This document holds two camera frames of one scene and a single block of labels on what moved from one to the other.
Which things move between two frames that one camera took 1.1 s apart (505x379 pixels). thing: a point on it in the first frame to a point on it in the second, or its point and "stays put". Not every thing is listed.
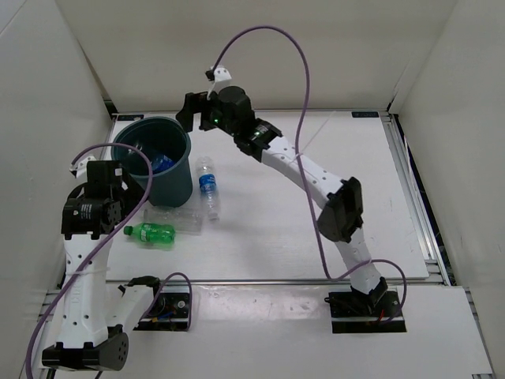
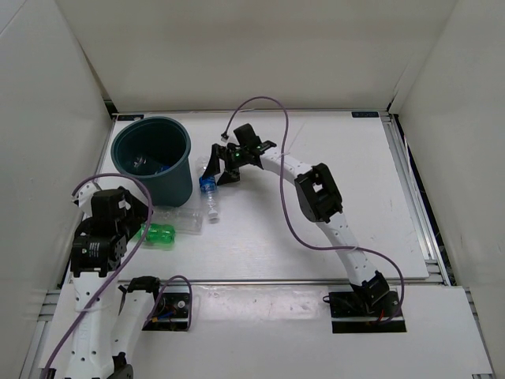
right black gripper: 194,103 to 229,176
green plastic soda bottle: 155,233 stays put
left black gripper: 132,193 to 137,212
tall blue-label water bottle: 207,181 stays put
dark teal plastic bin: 167,145 stays put
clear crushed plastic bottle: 188,222 stays put
